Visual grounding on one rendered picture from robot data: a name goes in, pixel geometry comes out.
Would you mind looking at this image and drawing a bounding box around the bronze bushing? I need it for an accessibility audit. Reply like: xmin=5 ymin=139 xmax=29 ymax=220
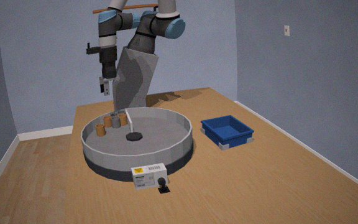
xmin=118 ymin=114 xmax=127 ymax=126
xmin=96 ymin=124 xmax=106 ymax=136
xmin=103 ymin=116 xmax=112 ymax=128

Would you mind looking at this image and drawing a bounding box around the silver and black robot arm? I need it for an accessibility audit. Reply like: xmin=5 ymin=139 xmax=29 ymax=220
xmin=98 ymin=0 xmax=185 ymax=54

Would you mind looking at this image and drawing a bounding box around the blue open crate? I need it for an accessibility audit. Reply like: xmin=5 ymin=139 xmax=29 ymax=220
xmin=201 ymin=115 xmax=254 ymax=151

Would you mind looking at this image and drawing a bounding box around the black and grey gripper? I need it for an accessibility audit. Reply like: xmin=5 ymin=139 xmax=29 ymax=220
xmin=86 ymin=35 xmax=117 ymax=96

